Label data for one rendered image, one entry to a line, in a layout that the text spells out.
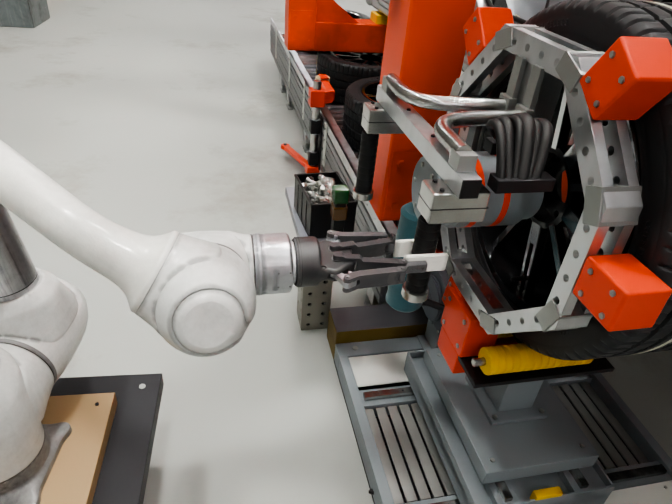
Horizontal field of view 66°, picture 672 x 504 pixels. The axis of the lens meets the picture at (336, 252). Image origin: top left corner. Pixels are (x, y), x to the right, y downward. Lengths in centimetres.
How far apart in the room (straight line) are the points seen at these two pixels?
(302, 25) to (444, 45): 196
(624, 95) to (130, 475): 108
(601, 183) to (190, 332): 57
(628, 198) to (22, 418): 102
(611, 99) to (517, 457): 88
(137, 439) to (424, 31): 111
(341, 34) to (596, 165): 262
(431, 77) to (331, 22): 196
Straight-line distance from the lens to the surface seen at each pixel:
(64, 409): 130
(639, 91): 80
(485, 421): 143
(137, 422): 128
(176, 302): 54
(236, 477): 152
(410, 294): 85
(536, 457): 141
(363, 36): 334
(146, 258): 59
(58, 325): 116
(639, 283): 81
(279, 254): 73
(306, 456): 155
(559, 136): 106
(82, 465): 120
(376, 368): 167
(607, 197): 81
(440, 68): 138
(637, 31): 92
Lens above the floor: 128
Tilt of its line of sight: 34 degrees down
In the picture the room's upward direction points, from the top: 5 degrees clockwise
